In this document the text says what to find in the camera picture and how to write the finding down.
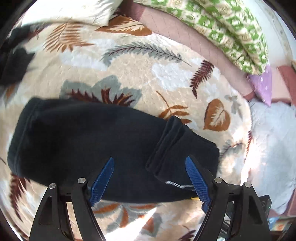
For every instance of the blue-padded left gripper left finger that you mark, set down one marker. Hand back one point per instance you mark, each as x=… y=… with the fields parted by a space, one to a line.
x=52 y=222

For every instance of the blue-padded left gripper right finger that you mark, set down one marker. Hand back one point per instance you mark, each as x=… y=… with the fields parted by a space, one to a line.
x=234 y=212

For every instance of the green patterned quilt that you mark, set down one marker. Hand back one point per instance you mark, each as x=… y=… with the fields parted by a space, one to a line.
x=229 y=25

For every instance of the black garment pile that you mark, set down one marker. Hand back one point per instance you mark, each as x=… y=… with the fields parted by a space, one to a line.
x=14 y=58

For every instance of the black pants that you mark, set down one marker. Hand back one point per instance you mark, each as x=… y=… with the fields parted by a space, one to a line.
x=61 y=140

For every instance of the leaf-patterned plush blanket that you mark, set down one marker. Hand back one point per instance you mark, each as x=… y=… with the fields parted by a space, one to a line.
x=135 y=68

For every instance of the pink quilted bed sheet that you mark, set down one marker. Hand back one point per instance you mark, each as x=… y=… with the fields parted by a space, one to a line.
x=283 y=80

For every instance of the white floral pillow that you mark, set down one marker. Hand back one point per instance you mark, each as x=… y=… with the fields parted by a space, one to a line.
x=86 y=11

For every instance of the light blue crumpled sheet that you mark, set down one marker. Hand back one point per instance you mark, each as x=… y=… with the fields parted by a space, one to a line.
x=270 y=162

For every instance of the purple pillow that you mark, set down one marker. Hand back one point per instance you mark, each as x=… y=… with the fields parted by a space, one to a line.
x=262 y=85

